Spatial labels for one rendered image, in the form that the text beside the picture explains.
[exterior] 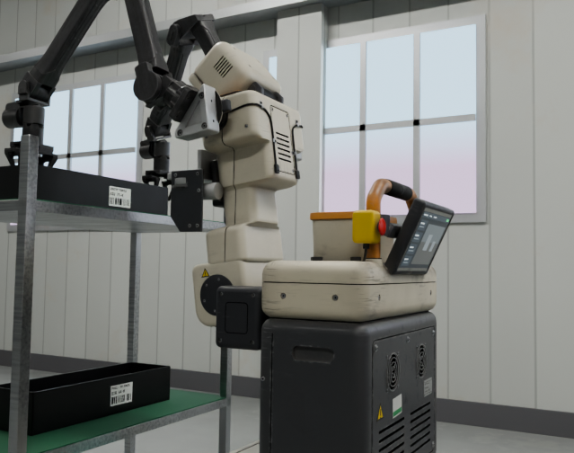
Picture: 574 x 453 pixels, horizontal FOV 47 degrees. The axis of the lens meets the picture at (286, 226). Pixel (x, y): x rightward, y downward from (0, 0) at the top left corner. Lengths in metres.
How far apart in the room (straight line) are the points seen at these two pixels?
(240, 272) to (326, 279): 0.35
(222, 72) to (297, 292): 0.65
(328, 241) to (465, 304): 2.17
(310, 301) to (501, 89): 2.52
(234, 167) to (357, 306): 0.57
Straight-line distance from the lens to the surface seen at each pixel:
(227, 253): 1.68
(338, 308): 1.36
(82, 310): 5.12
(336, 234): 1.54
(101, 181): 2.08
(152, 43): 1.77
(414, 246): 1.52
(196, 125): 1.61
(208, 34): 2.15
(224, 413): 2.38
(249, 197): 1.71
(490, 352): 3.65
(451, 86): 3.79
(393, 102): 3.87
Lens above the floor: 0.80
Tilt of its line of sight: 4 degrees up
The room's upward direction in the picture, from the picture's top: 1 degrees clockwise
